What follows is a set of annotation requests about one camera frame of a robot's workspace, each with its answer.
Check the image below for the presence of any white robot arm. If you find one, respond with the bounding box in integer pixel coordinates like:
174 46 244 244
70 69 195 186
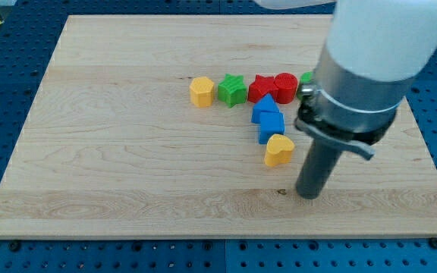
325 0 437 82

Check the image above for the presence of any green block behind arm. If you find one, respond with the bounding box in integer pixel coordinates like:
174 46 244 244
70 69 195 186
297 71 315 100

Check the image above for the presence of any light wooden board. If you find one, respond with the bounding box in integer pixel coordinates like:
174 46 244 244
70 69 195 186
0 15 437 240

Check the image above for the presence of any green star block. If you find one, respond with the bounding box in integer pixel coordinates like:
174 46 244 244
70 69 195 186
218 74 247 108

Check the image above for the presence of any yellow hexagon block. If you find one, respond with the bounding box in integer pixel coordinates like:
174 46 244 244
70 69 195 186
189 77 215 108

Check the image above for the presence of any blue cube block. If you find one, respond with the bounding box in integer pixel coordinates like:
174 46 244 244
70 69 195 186
258 112 285 144

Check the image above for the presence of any blue triangle block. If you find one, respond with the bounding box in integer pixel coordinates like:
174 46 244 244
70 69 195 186
251 94 280 124

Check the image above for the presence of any yellow heart block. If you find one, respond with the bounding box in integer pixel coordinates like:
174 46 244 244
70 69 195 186
264 134 295 167

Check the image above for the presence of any red star block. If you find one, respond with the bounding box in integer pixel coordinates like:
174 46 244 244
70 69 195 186
247 74 278 103

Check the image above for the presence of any red cylinder block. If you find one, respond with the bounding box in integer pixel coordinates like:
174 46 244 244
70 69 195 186
274 73 298 104

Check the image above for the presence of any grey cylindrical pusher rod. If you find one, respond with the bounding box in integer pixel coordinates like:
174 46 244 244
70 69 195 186
295 140 342 199

